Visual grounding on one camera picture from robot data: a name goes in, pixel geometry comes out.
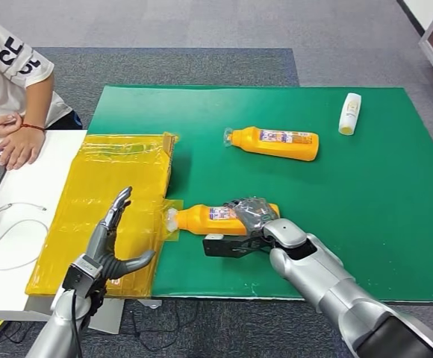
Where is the person's hand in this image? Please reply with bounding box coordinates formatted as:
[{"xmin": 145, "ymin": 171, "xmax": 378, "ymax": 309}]
[
  {"xmin": 0, "ymin": 112, "xmax": 24, "ymax": 142},
  {"xmin": 0, "ymin": 125, "xmax": 46, "ymax": 172}
]

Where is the black floor cable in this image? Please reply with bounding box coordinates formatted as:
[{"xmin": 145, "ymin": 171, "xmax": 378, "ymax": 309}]
[{"xmin": 129, "ymin": 300, "xmax": 203, "ymax": 353}]

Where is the person's right hand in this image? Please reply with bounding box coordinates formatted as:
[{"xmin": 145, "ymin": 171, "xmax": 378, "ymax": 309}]
[{"xmin": 0, "ymin": 112, "xmax": 24, "ymax": 142}]

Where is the yellow taped cardboard box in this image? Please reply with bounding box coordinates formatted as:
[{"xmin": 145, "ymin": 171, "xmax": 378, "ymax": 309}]
[{"xmin": 25, "ymin": 132, "xmax": 184, "ymax": 300}]

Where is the person's left hand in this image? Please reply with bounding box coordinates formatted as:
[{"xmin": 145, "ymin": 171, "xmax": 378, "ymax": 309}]
[{"xmin": 0, "ymin": 125, "xmax": 46, "ymax": 172}]

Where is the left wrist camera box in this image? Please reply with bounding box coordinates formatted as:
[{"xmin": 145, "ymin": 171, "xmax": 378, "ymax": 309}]
[{"xmin": 62, "ymin": 253, "xmax": 104, "ymax": 299}]

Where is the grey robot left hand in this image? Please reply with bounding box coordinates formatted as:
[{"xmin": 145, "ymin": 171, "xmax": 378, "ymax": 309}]
[{"xmin": 85, "ymin": 186, "xmax": 156, "ymax": 280}]

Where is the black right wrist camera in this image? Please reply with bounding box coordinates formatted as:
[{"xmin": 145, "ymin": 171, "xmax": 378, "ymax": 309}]
[{"xmin": 203, "ymin": 233, "xmax": 274, "ymax": 260}]

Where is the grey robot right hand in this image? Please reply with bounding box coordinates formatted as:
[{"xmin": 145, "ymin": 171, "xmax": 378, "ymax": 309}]
[{"xmin": 224, "ymin": 197, "xmax": 280, "ymax": 236}]

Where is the white cable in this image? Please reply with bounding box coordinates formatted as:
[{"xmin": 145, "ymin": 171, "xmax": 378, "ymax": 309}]
[{"xmin": 0, "ymin": 202, "xmax": 49, "ymax": 271}]

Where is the small white bottle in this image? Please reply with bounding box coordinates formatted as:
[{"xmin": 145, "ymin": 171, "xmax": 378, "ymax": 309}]
[{"xmin": 338, "ymin": 92, "xmax": 362, "ymax": 136}]

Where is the white table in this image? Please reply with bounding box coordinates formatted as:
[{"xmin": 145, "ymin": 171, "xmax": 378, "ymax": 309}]
[{"xmin": 0, "ymin": 129, "xmax": 126, "ymax": 336}]

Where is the green table mat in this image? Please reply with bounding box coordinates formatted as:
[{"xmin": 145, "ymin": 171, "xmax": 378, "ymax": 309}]
[{"xmin": 88, "ymin": 84, "xmax": 433, "ymax": 304}]

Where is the person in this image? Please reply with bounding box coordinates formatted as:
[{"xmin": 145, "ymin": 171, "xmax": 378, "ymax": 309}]
[{"xmin": 0, "ymin": 10, "xmax": 83, "ymax": 172}]

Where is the orange detergent bottle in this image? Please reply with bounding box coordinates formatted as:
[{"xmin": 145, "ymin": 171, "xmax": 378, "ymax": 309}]
[
  {"xmin": 223, "ymin": 125, "xmax": 320, "ymax": 163},
  {"xmin": 166, "ymin": 202, "xmax": 281, "ymax": 236}
]

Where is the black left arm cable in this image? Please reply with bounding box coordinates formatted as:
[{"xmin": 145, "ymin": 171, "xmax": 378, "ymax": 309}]
[{"xmin": 70, "ymin": 290, "xmax": 85, "ymax": 358}]

